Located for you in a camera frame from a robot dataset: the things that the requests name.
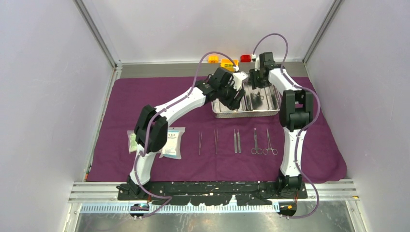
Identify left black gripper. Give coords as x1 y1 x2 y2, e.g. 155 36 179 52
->
218 80 245 110

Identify steel surgical forceps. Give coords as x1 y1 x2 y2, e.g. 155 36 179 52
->
250 88 264 108

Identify steel instrument tray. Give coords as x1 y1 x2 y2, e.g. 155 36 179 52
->
211 81 281 118

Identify orange yellow toy block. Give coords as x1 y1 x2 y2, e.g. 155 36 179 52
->
220 58 239 72

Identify steel tweezers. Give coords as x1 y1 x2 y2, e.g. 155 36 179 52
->
198 131 203 155
214 128 219 154

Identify steel surgical scissors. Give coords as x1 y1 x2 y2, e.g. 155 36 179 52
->
263 129 278 155
251 128 263 155

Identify white sterile pouch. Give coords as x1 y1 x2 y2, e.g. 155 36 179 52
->
160 127 185 160

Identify green packet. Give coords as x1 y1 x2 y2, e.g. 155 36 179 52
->
127 130 138 153

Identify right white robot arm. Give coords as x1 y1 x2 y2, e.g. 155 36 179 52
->
249 52 314 199

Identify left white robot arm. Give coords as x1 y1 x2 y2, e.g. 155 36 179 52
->
117 67 249 201

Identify red block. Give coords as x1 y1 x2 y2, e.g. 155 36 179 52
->
240 55 252 63

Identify small orange block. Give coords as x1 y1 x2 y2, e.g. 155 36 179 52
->
207 55 219 63

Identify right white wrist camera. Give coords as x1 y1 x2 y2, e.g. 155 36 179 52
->
251 54 260 71

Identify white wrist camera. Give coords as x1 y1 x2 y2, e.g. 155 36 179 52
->
251 54 260 71
233 66 249 91

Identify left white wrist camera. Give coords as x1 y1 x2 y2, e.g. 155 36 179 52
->
233 66 249 91

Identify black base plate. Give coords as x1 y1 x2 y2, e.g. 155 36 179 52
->
116 180 308 206

